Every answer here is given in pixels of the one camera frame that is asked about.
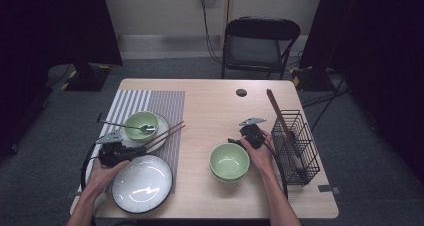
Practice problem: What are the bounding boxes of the black floor cable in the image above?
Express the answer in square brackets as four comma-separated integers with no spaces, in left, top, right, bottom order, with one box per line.
[301,74,350,134]

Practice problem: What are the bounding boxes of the beige wall post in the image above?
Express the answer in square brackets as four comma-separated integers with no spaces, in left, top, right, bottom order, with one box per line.
[219,0,233,50]

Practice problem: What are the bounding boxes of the dark curtain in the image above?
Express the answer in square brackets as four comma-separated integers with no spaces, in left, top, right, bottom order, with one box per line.
[0,0,124,155]
[299,0,424,177]

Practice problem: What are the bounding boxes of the black wire basket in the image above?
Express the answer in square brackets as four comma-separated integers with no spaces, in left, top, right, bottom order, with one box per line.
[270,109,321,187]

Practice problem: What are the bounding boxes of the right hand-held gripper cable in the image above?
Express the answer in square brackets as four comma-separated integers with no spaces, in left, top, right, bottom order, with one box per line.
[263,140,290,200]

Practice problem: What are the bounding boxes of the person's right hand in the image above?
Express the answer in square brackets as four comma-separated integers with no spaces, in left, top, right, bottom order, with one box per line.
[240,129,274,178]

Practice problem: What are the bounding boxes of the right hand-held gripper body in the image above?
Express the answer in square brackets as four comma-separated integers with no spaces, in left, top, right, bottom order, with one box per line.
[238,117,268,150]

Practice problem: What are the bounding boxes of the left hand-held gripper cable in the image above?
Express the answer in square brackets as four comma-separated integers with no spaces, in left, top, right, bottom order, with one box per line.
[80,135,106,196]

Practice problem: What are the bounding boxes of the hand-held gripper cable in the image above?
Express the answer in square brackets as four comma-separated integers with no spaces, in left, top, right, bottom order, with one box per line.
[80,135,106,196]
[263,140,290,200]

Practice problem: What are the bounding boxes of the green ceramic bowl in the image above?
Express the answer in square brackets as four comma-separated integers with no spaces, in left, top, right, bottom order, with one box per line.
[210,170,248,185]
[123,110,160,143]
[209,142,251,182]

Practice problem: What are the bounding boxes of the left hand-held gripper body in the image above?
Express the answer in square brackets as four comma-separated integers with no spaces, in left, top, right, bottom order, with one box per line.
[95,129,134,169]

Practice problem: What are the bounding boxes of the white plate with dark rim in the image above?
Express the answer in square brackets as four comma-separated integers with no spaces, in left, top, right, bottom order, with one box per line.
[111,154,174,215]
[118,112,170,154]

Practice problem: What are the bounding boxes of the black socket cable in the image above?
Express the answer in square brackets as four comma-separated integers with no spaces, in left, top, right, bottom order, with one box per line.
[199,0,224,65]

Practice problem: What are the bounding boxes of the brown wooden chopstick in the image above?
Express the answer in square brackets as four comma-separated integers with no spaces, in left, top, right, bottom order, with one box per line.
[143,120,185,147]
[265,88,299,158]
[145,124,186,151]
[266,88,300,158]

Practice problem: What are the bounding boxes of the person's left hand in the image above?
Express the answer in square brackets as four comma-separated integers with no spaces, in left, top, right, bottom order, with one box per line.
[84,157,131,200]

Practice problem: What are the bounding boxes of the black folding chair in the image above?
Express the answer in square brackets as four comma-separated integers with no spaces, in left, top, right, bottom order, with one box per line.
[220,15,302,81]

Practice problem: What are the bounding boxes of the black stand base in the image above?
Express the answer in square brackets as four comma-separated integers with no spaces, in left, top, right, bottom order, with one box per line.
[289,65,334,92]
[60,62,113,93]

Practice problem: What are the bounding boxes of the metal spoon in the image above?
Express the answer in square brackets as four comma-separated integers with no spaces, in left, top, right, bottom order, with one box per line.
[99,119,157,134]

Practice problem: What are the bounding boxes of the striped grey placemat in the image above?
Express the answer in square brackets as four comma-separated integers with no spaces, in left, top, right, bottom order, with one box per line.
[77,89,186,195]

